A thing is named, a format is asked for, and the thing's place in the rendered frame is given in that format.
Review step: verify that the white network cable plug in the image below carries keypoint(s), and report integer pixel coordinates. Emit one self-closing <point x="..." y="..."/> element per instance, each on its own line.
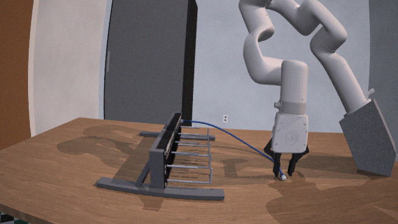
<point x="283" y="177"/>

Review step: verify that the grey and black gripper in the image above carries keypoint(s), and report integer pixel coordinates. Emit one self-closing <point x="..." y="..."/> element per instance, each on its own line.
<point x="289" y="135"/>

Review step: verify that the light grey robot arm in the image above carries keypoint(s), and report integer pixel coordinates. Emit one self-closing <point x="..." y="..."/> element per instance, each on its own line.
<point x="292" y="75"/>

